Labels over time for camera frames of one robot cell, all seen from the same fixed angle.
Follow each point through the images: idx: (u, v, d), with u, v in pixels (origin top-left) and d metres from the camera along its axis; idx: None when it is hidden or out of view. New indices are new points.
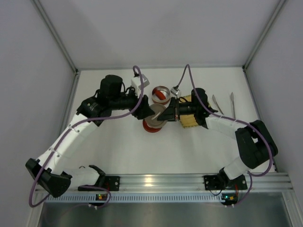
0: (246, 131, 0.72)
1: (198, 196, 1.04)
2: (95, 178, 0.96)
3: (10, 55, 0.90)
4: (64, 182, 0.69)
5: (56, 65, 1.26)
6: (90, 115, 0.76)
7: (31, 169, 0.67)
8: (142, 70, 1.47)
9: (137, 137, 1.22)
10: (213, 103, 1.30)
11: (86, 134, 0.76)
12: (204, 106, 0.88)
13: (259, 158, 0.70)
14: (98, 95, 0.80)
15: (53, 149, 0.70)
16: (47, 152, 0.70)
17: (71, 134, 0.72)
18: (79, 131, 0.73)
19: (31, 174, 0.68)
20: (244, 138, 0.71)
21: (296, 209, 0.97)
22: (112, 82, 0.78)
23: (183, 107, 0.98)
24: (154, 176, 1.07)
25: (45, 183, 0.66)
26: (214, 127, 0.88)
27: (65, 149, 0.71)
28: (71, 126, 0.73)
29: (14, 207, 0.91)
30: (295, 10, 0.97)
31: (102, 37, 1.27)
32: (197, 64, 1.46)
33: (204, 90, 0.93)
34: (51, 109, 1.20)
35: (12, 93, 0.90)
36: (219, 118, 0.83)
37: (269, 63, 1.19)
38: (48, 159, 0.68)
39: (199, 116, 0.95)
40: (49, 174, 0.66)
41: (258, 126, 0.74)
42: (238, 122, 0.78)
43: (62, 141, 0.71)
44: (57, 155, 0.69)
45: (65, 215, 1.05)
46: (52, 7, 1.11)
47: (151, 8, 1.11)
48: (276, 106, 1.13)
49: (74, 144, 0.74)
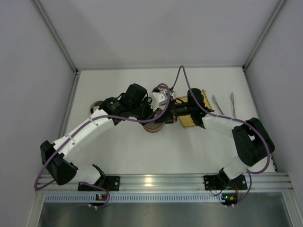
0: (243, 129, 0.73)
1: (198, 197, 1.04)
2: (96, 178, 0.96)
3: (10, 56, 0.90)
4: (70, 171, 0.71)
5: (56, 65, 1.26)
6: (110, 113, 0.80)
7: (46, 150, 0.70)
8: (142, 71, 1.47)
9: (137, 137, 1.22)
10: (215, 105, 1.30)
11: (103, 129, 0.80)
12: (200, 106, 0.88)
13: (256, 155, 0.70)
14: (122, 98, 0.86)
15: (70, 136, 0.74)
16: (63, 139, 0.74)
17: (89, 126, 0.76)
18: (97, 125, 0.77)
19: (43, 156, 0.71)
20: (241, 136, 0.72)
21: (297, 208, 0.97)
22: (139, 90, 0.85)
23: (179, 108, 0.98)
24: (154, 176, 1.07)
25: (55, 168, 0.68)
26: (211, 126, 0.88)
27: (81, 139, 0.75)
28: (91, 119, 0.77)
29: (14, 206, 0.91)
30: (295, 9, 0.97)
31: (102, 37, 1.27)
32: (196, 64, 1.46)
33: (199, 89, 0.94)
34: (51, 109, 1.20)
35: (11, 93, 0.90)
36: (216, 117, 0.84)
37: (269, 63, 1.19)
38: (63, 144, 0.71)
39: (197, 115, 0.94)
40: (60, 160, 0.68)
41: (254, 124, 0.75)
42: (235, 120, 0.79)
43: (79, 131, 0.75)
44: (72, 143, 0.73)
45: (65, 215, 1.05)
46: (52, 7, 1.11)
47: (151, 8, 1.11)
48: (276, 105, 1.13)
49: (90, 136, 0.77)
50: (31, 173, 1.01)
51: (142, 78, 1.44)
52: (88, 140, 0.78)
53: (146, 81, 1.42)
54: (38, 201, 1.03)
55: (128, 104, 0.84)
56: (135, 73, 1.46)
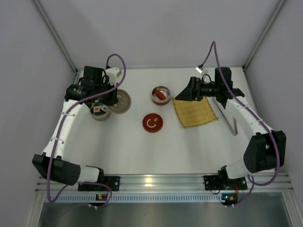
0: (264, 139, 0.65)
1: (197, 197, 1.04)
2: (97, 174, 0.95)
3: (10, 56, 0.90)
4: (74, 167, 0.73)
5: (56, 65, 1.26)
6: (79, 99, 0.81)
7: (40, 162, 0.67)
8: (142, 71, 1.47)
9: (137, 136, 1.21)
10: (217, 109, 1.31)
11: (82, 116, 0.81)
12: (224, 80, 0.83)
13: (262, 166, 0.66)
14: (83, 82, 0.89)
15: (56, 138, 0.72)
16: (50, 144, 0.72)
17: (68, 119, 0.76)
18: (75, 115, 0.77)
19: (42, 170, 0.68)
20: (258, 145, 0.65)
21: (297, 208, 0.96)
22: (95, 68, 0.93)
23: (205, 88, 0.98)
24: (154, 176, 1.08)
25: (59, 170, 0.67)
26: (232, 113, 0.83)
27: (67, 135, 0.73)
28: (65, 113, 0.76)
29: (14, 207, 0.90)
30: (295, 9, 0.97)
31: (102, 37, 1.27)
32: (197, 64, 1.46)
33: (230, 70, 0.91)
34: (51, 110, 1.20)
35: (11, 94, 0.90)
36: (243, 108, 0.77)
37: (269, 63, 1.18)
38: (54, 149, 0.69)
39: (219, 94, 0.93)
40: (61, 163, 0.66)
41: (278, 138, 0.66)
42: (260, 124, 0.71)
43: (62, 129, 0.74)
44: (62, 142, 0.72)
45: (65, 216, 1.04)
46: (52, 7, 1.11)
47: (151, 8, 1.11)
48: (276, 106, 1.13)
49: (75, 128, 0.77)
50: (30, 173, 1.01)
51: (142, 79, 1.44)
52: (74, 133, 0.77)
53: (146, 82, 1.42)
54: (38, 201, 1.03)
55: (91, 84, 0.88)
56: (135, 73, 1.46)
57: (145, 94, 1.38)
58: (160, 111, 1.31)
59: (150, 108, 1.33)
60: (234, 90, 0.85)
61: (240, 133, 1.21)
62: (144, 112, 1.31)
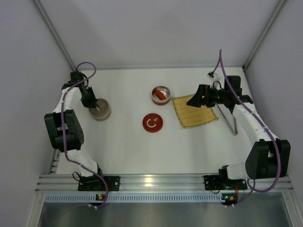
0: (267, 147, 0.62)
1: (197, 197, 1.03)
2: (96, 167, 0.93)
3: (11, 56, 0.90)
4: (81, 131, 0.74)
5: (56, 65, 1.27)
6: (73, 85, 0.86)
7: (52, 118, 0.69)
8: (142, 71, 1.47)
9: (137, 136, 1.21)
10: (217, 109, 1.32)
11: (78, 97, 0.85)
12: (229, 83, 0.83)
13: (262, 174, 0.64)
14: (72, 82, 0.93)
15: (62, 101, 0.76)
16: (56, 108, 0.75)
17: (69, 93, 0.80)
18: (74, 91, 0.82)
19: (53, 124, 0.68)
20: (260, 152, 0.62)
21: (297, 208, 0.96)
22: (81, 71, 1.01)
23: (215, 94, 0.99)
24: (154, 176, 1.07)
25: (72, 122, 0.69)
26: (238, 117, 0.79)
27: (71, 100, 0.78)
28: (66, 90, 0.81)
29: (15, 206, 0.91)
30: (294, 9, 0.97)
31: (102, 37, 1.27)
32: (197, 64, 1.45)
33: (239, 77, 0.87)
34: (51, 110, 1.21)
35: (12, 94, 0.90)
36: (249, 114, 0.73)
37: (269, 63, 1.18)
38: (62, 107, 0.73)
39: (227, 99, 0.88)
40: (71, 111, 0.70)
41: (281, 147, 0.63)
42: (266, 131, 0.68)
43: (66, 98, 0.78)
44: (67, 104, 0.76)
45: (66, 215, 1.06)
46: (52, 7, 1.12)
47: (151, 8, 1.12)
48: (276, 105, 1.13)
49: (74, 102, 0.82)
50: (30, 173, 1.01)
51: (142, 79, 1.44)
52: (73, 106, 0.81)
53: (147, 82, 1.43)
54: (38, 201, 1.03)
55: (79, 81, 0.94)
56: (135, 73, 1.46)
57: (145, 94, 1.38)
58: (160, 111, 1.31)
59: (151, 108, 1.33)
60: (243, 96, 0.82)
61: (240, 133, 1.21)
62: (144, 112, 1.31)
